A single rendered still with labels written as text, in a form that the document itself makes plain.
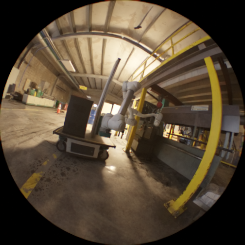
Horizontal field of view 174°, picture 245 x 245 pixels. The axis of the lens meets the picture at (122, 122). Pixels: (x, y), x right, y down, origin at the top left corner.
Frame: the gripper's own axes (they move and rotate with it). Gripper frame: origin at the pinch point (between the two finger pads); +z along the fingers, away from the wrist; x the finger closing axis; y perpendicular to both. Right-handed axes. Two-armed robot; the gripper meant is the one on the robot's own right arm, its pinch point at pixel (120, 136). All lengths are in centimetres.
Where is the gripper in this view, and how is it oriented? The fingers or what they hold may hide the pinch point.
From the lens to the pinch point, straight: 138.1
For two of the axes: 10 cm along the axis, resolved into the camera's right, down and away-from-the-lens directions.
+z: -2.8, 9.6, 0.2
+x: 3.7, 1.2, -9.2
